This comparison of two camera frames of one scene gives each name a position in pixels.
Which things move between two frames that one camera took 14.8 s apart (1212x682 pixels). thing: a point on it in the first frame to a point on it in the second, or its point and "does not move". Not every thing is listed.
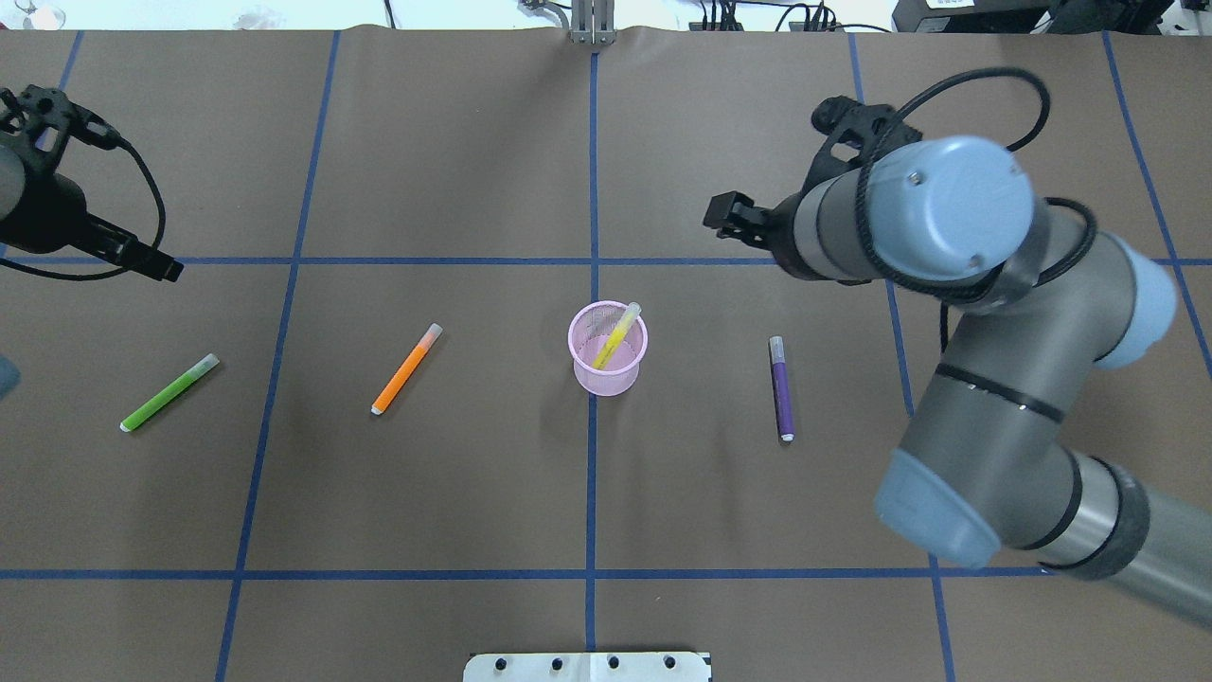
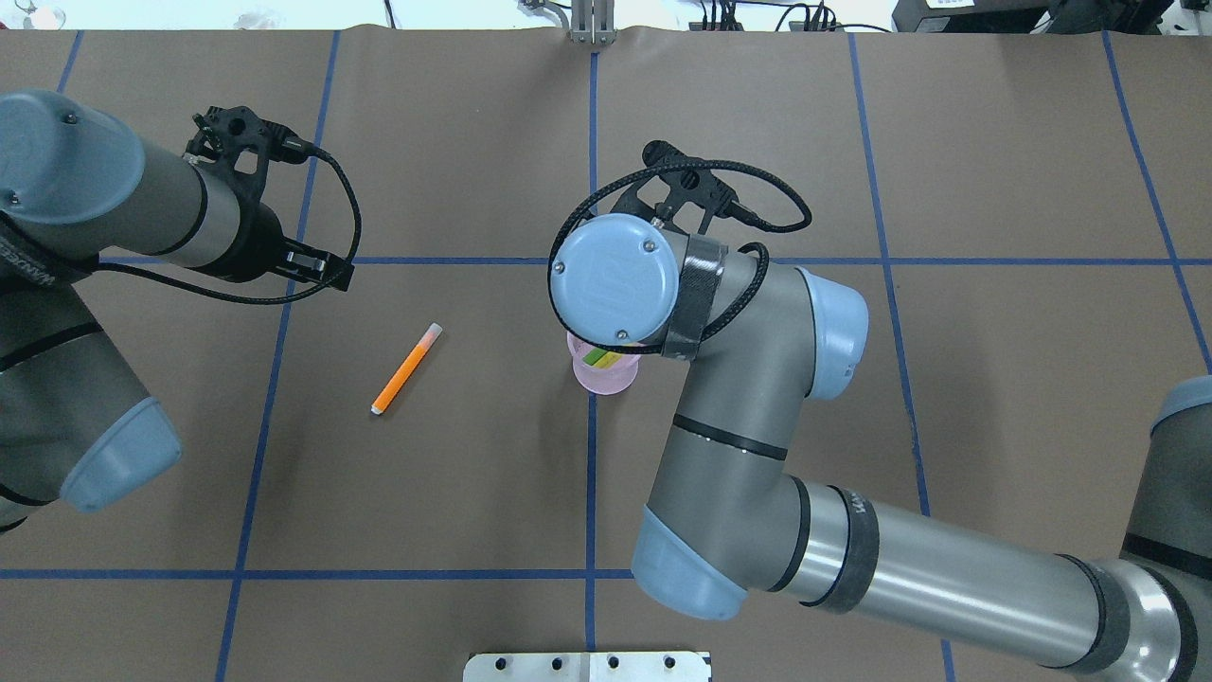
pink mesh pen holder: x=588 y=331 does not move
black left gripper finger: x=126 y=250 to x=315 y=264
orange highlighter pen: x=429 y=340 does not move
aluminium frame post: x=592 y=23 does not move
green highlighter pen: x=172 y=389 to x=593 y=355
